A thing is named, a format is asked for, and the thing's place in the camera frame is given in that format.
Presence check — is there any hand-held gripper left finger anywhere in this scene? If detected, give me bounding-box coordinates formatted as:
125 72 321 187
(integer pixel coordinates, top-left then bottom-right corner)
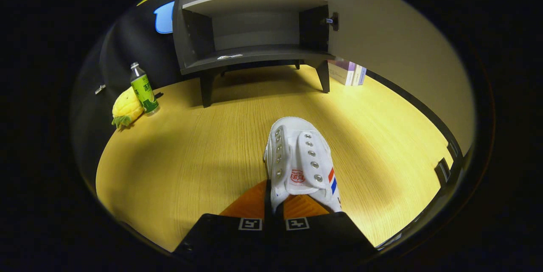
172 180 272 264

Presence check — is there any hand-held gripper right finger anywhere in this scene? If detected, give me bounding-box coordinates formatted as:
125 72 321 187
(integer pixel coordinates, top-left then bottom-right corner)
274 194 378 264

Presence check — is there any white canvas shoe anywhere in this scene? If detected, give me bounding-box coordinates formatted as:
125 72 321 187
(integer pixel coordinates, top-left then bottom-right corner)
263 117 342 214

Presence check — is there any dark grey shoe cabinet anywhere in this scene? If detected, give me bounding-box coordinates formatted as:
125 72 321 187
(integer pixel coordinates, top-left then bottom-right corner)
172 0 340 108

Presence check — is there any black door hinge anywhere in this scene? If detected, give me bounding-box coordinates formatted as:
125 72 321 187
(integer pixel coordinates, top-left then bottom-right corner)
321 12 339 31

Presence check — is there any small black object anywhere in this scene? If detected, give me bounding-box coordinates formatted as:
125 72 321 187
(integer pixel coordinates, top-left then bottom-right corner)
434 157 451 186

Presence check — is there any yellow pineapple plush toy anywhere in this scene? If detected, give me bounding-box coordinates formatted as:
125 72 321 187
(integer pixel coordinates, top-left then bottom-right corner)
112 87 145 130

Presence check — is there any green label drink bottle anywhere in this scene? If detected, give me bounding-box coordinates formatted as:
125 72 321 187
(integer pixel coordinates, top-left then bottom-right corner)
130 62 160 115

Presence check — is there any black backdrop cloth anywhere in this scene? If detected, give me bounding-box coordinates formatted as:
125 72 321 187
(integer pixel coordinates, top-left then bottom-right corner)
72 0 187 179

